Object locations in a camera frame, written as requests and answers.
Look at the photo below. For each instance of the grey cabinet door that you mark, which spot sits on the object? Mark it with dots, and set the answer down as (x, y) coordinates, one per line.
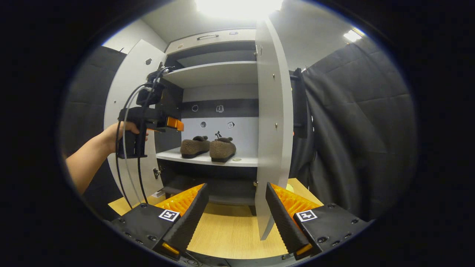
(272, 148)
(130, 74)

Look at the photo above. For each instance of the brown fuzzy shoe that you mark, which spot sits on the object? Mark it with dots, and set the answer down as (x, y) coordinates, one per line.
(195, 147)
(222, 150)

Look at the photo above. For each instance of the black backdrop cloth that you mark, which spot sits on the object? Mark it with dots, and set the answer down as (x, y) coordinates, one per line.
(352, 129)

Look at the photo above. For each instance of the light grey cabinet shelf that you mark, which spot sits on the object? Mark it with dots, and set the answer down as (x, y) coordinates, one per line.
(211, 74)
(200, 160)

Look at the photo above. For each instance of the grey shoe cabinet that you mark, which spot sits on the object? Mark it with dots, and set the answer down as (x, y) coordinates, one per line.
(222, 92)

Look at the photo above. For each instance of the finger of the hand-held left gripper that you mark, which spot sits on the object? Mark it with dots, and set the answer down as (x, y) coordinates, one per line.
(175, 124)

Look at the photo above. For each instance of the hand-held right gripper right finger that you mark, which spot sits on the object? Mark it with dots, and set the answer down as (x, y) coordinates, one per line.
(284, 222)

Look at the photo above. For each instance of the ceiling light panel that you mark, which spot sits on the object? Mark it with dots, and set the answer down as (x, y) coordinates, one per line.
(239, 9)
(352, 36)

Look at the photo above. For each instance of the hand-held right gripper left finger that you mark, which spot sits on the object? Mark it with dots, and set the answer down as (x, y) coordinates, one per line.
(193, 222)

